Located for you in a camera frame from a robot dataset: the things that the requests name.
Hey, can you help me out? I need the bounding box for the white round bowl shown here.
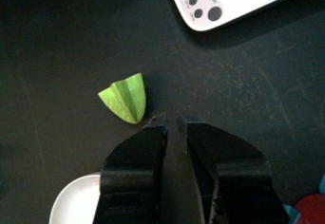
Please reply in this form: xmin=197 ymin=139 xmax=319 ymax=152
xmin=48 ymin=172 xmax=103 ymax=224

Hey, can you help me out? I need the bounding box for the white kitchen scale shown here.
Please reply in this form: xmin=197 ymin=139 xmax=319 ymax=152
xmin=165 ymin=0 xmax=321 ymax=32

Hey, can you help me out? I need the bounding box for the blue tape piece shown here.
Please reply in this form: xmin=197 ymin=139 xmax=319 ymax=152
xmin=317 ymin=173 xmax=325 ymax=196

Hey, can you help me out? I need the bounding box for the red plastic cup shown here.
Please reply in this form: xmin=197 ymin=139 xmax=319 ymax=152
xmin=293 ymin=193 xmax=325 ymax=224

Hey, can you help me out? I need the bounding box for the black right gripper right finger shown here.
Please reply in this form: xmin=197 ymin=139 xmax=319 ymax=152
xmin=177 ymin=116 xmax=292 ymax=224

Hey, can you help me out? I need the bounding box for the blue small block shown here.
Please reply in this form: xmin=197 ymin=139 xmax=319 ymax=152
xmin=283 ymin=203 xmax=303 ymax=224

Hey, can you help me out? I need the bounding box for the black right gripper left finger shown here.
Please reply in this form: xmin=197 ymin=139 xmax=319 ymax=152
xmin=93 ymin=117 xmax=170 ymax=224

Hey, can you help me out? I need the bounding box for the green starfruit tip piece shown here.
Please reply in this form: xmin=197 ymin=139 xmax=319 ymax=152
xmin=97 ymin=72 xmax=147 ymax=125

